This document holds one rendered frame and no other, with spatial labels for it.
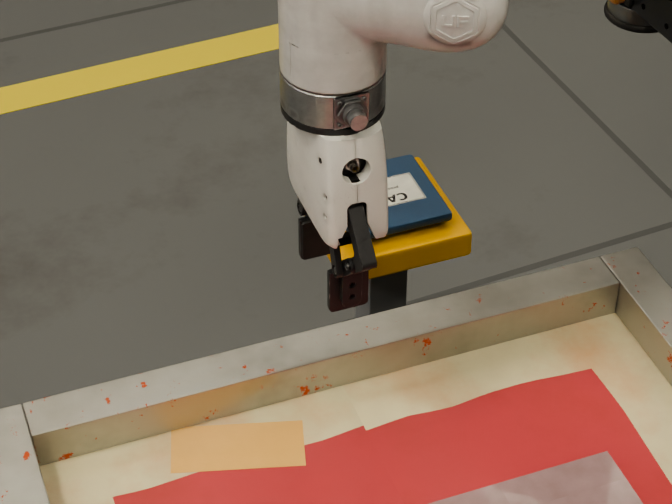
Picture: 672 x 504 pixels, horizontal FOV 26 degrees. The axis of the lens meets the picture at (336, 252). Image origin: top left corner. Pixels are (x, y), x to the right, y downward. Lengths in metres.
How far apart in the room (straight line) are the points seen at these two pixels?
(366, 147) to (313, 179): 0.05
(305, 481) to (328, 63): 0.34
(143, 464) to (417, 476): 0.21
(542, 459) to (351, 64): 0.36
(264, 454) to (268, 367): 0.07
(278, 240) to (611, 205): 0.67
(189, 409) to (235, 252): 1.66
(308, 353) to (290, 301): 1.52
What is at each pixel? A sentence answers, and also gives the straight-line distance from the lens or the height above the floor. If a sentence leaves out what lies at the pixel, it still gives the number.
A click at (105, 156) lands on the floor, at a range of 3.08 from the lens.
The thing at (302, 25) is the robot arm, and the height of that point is 1.31.
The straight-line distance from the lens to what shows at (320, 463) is 1.15.
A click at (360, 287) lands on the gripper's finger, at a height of 1.08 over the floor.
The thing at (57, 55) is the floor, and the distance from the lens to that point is 3.43.
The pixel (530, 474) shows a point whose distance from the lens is 1.15.
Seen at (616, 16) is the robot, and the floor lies 1.05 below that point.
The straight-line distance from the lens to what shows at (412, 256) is 1.35.
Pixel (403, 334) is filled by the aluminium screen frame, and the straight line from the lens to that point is 1.20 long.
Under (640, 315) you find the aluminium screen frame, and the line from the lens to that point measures 1.25.
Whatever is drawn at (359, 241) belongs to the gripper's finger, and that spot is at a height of 1.15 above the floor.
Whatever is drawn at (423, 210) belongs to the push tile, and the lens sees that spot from 1.36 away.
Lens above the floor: 1.82
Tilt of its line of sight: 40 degrees down
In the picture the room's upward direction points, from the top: straight up
